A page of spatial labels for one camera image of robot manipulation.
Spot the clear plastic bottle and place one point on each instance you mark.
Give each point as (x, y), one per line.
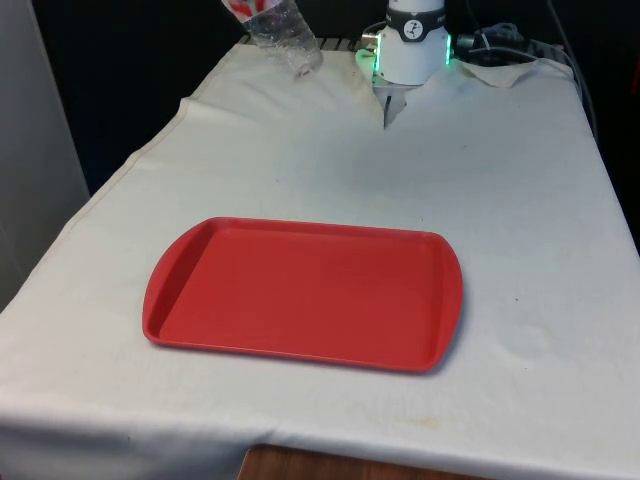
(280, 35)

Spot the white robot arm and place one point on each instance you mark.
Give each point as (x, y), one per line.
(410, 57)

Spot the red tray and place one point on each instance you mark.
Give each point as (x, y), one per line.
(310, 295)

